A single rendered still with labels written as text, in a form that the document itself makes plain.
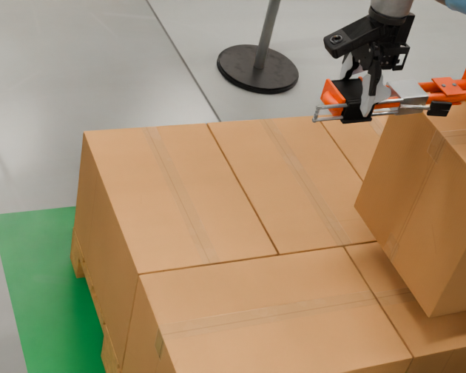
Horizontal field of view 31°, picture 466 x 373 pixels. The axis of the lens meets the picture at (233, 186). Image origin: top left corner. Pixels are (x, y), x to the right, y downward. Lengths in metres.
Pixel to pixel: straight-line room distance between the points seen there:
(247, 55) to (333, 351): 2.27
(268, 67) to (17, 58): 1.17
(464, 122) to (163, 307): 0.84
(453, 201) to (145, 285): 0.77
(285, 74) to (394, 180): 1.99
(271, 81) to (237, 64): 0.19
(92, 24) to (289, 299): 2.34
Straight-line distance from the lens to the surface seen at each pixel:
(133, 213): 2.29
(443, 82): 1.84
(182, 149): 2.54
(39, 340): 2.67
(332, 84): 1.69
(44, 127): 3.46
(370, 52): 1.62
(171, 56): 4.02
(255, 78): 3.94
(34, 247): 2.94
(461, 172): 1.90
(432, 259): 2.03
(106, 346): 2.56
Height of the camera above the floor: 2.08
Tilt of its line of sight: 39 degrees down
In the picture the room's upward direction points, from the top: 14 degrees clockwise
